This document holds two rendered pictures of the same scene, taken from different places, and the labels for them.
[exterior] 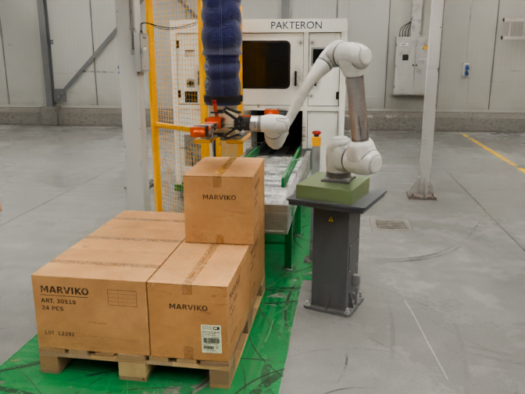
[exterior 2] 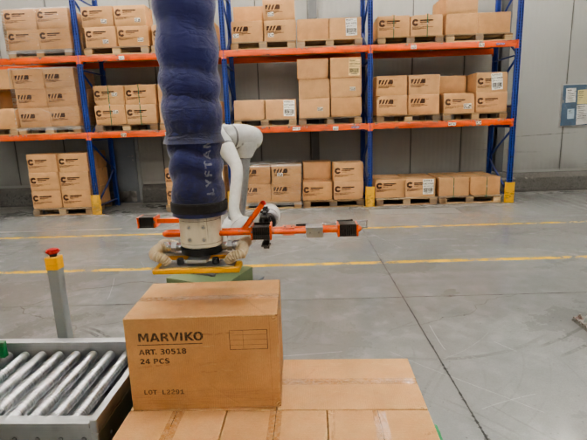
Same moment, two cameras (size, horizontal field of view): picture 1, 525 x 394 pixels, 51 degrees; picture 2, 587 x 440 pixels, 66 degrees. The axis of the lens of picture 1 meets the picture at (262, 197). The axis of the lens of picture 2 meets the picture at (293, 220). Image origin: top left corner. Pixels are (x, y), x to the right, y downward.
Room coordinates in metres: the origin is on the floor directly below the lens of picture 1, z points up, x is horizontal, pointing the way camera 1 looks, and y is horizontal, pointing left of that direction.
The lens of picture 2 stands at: (3.14, 2.09, 1.67)
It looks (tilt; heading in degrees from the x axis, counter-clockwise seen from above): 12 degrees down; 264
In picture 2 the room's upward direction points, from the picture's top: 2 degrees counter-clockwise
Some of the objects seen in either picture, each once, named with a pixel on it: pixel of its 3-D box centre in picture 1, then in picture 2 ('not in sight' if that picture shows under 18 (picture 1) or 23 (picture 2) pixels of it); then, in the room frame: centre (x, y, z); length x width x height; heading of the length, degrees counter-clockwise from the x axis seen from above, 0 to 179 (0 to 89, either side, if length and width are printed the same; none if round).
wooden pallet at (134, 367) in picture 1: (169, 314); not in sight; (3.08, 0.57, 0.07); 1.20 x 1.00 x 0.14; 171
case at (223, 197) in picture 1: (227, 197); (211, 340); (3.32, 0.22, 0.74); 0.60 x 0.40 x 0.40; 174
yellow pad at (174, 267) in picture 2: (208, 134); (197, 264); (3.34, 0.33, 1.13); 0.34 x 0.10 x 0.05; 173
